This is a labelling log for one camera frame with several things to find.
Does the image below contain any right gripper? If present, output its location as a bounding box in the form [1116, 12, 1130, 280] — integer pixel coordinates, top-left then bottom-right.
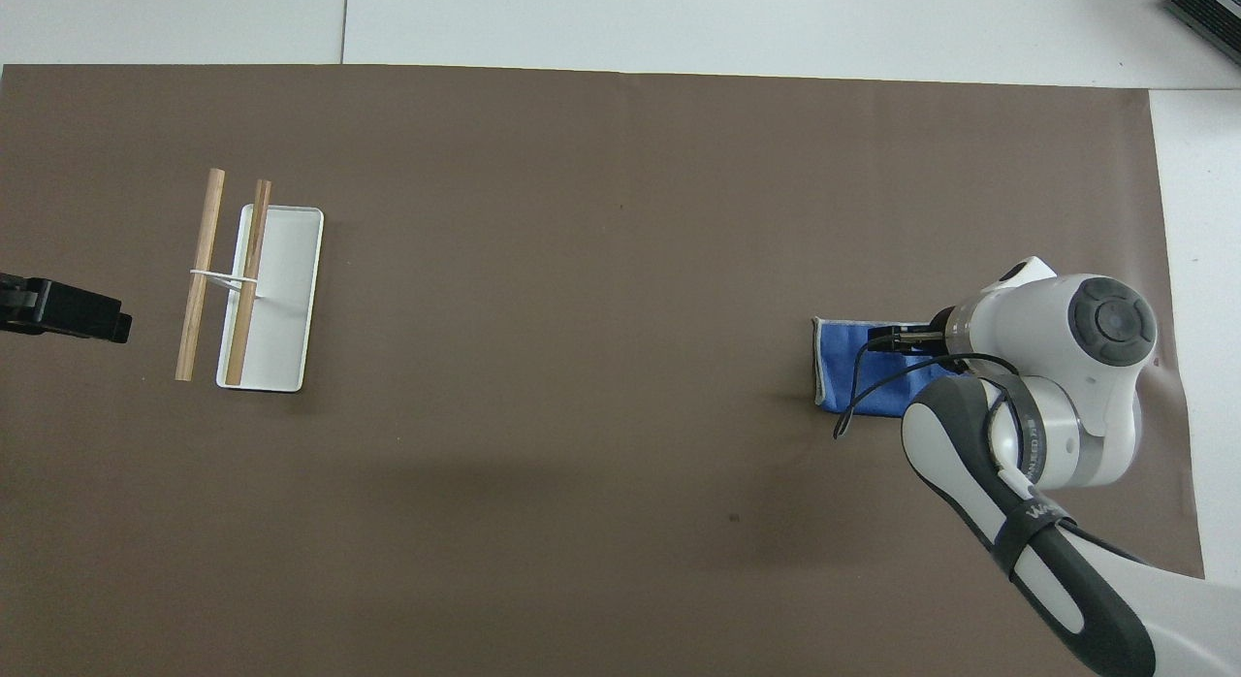
[909, 306, 961, 360]

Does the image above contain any blue towel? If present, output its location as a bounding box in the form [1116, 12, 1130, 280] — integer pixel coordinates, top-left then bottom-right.
[811, 315, 971, 419]

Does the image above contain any grey ribbed metal device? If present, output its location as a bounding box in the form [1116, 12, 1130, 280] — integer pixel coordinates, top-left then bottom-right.
[1165, 0, 1241, 41]

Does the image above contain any white rack with wooden bars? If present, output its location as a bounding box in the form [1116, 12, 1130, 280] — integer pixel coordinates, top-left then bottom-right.
[175, 168, 326, 395]

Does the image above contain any black cable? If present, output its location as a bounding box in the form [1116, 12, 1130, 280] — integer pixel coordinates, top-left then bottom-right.
[833, 332, 1151, 564]

